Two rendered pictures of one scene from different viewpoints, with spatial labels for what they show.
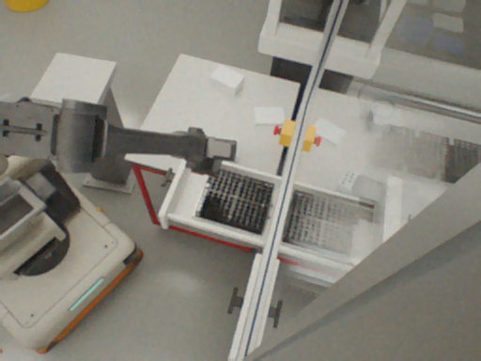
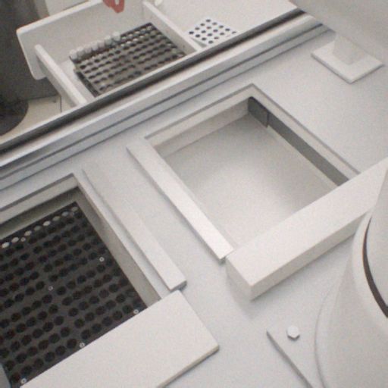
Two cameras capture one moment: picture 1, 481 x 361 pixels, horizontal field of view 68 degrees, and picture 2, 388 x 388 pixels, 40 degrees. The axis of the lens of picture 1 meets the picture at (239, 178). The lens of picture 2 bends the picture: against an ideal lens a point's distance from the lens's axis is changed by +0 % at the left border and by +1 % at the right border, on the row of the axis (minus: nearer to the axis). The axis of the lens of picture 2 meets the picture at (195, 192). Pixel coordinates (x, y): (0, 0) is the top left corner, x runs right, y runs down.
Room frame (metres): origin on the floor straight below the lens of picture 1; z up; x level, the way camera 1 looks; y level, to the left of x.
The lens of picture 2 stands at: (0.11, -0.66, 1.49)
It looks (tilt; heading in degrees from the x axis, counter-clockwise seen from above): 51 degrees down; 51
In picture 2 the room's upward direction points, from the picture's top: 6 degrees counter-clockwise
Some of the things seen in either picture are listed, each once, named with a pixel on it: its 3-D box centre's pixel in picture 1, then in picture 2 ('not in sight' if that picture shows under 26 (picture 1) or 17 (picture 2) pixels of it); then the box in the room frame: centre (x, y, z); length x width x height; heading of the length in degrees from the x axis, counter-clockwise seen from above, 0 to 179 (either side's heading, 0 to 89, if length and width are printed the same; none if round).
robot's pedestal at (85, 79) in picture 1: (99, 132); not in sight; (1.08, 0.77, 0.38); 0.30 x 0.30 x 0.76; 87
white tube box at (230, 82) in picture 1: (226, 80); not in sight; (1.16, 0.11, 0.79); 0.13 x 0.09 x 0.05; 67
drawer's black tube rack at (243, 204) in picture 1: (235, 201); not in sight; (0.53, 0.00, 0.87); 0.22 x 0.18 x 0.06; 81
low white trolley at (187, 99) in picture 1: (218, 164); not in sight; (0.97, 0.11, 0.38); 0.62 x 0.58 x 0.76; 171
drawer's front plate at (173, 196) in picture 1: (178, 184); not in sight; (0.57, 0.20, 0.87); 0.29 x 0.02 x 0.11; 171
